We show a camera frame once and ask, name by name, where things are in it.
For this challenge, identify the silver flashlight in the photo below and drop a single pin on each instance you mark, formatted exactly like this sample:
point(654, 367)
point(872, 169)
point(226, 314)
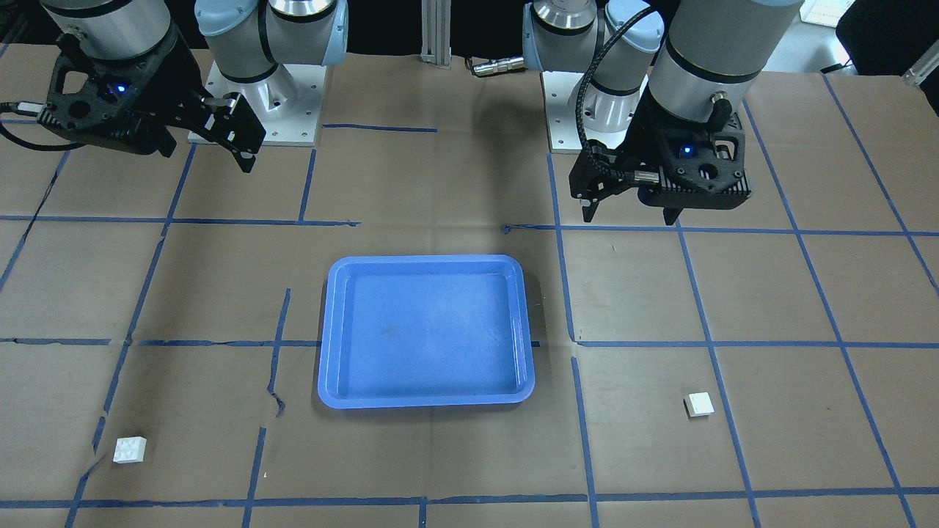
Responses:
point(497, 67)

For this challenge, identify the white block with studs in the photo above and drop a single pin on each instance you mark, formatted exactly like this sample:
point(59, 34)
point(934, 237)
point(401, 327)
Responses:
point(129, 450)

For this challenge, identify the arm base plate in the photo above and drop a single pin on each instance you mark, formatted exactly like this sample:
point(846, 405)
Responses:
point(288, 103)
point(604, 117)

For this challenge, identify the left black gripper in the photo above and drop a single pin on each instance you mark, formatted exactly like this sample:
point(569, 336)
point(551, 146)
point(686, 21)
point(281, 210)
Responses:
point(641, 136)

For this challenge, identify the blue plastic tray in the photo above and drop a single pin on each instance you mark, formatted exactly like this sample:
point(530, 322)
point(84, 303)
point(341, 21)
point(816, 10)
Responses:
point(404, 331)

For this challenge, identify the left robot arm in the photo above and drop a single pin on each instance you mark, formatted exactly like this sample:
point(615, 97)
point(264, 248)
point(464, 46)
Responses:
point(706, 47)

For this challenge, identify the aluminium frame post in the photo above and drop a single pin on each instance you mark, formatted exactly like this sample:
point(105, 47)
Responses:
point(435, 33)

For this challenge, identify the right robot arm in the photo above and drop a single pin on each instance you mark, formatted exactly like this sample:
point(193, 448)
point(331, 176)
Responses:
point(248, 39)

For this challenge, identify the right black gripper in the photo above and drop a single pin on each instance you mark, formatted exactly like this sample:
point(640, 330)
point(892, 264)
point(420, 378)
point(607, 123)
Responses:
point(170, 82)

